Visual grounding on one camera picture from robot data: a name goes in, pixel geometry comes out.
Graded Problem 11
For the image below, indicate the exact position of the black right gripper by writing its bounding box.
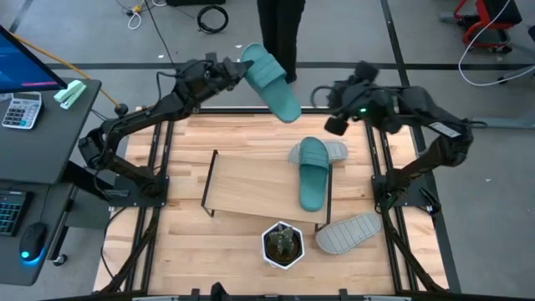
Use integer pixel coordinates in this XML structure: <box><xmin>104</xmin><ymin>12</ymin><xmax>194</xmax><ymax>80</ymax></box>
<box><xmin>328</xmin><ymin>73</ymin><xmax>396</xmax><ymax>126</ymax></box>

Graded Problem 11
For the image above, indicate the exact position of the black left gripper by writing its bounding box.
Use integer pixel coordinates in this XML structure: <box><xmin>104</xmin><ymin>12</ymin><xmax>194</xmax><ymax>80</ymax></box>
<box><xmin>199</xmin><ymin>56</ymin><xmax>255</xmax><ymax>95</ymax></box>

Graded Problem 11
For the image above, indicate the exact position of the green slide sandal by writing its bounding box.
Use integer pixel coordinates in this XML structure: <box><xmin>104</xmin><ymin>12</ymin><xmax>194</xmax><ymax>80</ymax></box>
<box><xmin>241</xmin><ymin>43</ymin><xmax>303</xmax><ymax>125</ymax></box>
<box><xmin>298</xmin><ymin>136</ymin><xmax>331</xmax><ymax>212</ymax></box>

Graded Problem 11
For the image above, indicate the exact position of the grey slide sandal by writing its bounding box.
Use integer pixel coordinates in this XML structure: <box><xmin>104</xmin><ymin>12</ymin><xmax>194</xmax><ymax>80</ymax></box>
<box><xmin>288</xmin><ymin>140</ymin><xmax>349</xmax><ymax>165</ymax></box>
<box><xmin>314</xmin><ymin>212</ymin><xmax>383</xmax><ymax>256</ymax></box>

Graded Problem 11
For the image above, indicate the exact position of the person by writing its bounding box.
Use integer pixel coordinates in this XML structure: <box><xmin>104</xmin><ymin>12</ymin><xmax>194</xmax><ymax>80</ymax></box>
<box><xmin>256</xmin><ymin>0</ymin><xmax>307</xmax><ymax>84</ymax></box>

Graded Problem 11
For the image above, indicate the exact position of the black box on floor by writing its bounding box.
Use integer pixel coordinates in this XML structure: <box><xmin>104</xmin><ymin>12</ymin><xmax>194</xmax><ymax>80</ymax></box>
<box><xmin>166</xmin><ymin>0</ymin><xmax>227</xmax><ymax>8</ymax></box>

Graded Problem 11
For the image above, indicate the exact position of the grey metal furniture leg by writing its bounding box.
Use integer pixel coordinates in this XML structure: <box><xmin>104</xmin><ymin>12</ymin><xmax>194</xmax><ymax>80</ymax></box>
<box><xmin>497</xmin><ymin>62</ymin><xmax>535</xmax><ymax>84</ymax></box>
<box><xmin>471</xmin><ymin>115</ymin><xmax>535</xmax><ymax>130</ymax></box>

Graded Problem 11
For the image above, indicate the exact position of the red framed cart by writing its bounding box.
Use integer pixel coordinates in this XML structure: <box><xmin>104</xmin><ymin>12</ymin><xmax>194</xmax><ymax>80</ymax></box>
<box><xmin>440</xmin><ymin>0</ymin><xmax>523</xmax><ymax>55</ymax></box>

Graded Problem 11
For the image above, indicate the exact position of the green cactus plant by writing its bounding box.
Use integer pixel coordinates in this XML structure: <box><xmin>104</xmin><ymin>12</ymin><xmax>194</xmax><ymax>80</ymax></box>
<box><xmin>267</xmin><ymin>222</ymin><xmax>296</xmax><ymax>257</ymax></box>

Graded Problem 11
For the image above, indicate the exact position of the mint green stapler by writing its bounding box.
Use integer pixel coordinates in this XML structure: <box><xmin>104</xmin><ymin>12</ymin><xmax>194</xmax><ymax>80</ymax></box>
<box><xmin>53</xmin><ymin>79</ymin><xmax>88</xmax><ymax>111</ymax></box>

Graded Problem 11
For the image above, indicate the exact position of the white hexagonal plant pot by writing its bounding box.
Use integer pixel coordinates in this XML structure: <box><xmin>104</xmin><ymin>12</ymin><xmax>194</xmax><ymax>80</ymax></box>
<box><xmin>261</xmin><ymin>220</ymin><xmax>306</xmax><ymax>271</ymax></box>

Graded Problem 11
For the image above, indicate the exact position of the black office desk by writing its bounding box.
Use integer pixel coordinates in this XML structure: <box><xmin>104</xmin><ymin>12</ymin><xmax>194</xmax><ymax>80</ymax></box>
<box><xmin>0</xmin><ymin>77</ymin><xmax>104</xmax><ymax>288</ymax></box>

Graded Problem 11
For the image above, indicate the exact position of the black computer monitor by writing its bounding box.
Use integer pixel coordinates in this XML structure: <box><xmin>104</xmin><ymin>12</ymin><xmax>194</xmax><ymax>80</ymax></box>
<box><xmin>0</xmin><ymin>24</ymin><xmax>69</xmax><ymax>95</ymax></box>

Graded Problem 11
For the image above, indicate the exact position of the grey desk calculator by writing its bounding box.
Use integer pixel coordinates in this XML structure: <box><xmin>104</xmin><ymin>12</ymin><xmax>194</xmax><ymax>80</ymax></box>
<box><xmin>1</xmin><ymin>91</ymin><xmax>44</xmax><ymax>130</ymax></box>

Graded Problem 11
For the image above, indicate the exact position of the black computer mouse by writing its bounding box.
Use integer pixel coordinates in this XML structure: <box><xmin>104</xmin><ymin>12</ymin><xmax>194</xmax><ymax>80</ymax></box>
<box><xmin>18</xmin><ymin>222</ymin><xmax>48</xmax><ymax>263</ymax></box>

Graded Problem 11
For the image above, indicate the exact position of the black backlit keyboard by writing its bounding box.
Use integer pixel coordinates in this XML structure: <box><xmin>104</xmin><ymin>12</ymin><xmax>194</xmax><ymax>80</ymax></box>
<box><xmin>0</xmin><ymin>190</ymin><xmax>29</xmax><ymax>237</ymax></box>

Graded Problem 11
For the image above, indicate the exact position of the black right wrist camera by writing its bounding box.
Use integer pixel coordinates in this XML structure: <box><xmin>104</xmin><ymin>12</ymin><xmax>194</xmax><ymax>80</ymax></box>
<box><xmin>324</xmin><ymin>115</ymin><xmax>349</xmax><ymax>137</ymax></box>

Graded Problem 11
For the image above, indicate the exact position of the black aluminium table frame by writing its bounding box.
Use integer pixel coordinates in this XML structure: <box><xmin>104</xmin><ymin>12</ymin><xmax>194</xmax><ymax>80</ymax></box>
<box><xmin>94</xmin><ymin>106</ymin><xmax>461</xmax><ymax>301</ymax></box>

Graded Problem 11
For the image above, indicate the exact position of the coiled black cable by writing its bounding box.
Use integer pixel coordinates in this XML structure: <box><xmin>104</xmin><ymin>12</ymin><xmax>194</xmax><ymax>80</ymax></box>
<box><xmin>196</xmin><ymin>3</ymin><xmax>230</xmax><ymax>35</ymax></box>

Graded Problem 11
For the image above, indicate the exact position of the long black floor cable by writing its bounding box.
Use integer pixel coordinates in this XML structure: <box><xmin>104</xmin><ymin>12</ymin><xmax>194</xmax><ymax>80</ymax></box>
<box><xmin>141</xmin><ymin>0</ymin><xmax>179</xmax><ymax>70</ymax></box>

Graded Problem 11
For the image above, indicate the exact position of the long white cable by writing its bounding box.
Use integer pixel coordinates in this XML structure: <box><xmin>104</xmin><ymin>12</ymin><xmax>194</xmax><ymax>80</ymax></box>
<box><xmin>457</xmin><ymin>0</ymin><xmax>535</xmax><ymax>88</ymax></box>

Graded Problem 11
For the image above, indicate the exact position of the wooden shelf with black frame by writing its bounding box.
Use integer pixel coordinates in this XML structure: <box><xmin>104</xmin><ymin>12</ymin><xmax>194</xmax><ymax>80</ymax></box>
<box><xmin>200</xmin><ymin>149</ymin><xmax>334</xmax><ymax>232</ymax></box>

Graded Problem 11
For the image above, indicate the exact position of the small white cable loop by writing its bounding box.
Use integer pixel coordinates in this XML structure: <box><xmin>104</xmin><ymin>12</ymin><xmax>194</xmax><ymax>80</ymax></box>
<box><xmin>126</xmin><ymin>8</ymin><xmax>144</xmax><ymax>31</ymax></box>

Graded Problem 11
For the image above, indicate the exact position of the orange yellow cable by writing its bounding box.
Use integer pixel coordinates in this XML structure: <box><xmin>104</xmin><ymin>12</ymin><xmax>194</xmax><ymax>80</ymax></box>
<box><xmin>8</xmin><ymin>32</ymin><xmax>134</xmax><ymax>123</ymax></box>

